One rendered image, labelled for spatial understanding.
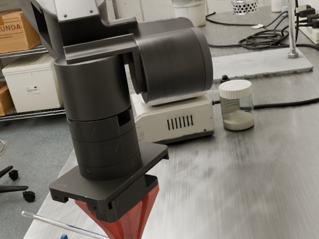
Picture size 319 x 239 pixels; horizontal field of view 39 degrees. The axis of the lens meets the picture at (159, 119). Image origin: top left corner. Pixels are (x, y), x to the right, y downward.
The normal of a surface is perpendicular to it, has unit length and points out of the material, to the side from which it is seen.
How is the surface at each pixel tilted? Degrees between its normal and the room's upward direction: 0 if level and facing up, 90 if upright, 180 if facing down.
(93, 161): 89
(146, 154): 0
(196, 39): 38
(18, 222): 0
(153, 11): 90
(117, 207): 90
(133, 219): 112
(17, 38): 92
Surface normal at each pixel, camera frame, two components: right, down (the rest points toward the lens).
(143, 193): 0.83, 0.09
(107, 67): 0.57, 0.23
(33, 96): -0.07, 0.43
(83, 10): 0.00, -0.62
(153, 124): 0.15, 0.36
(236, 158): -0.15, -0.92
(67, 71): -0.44, 0.40
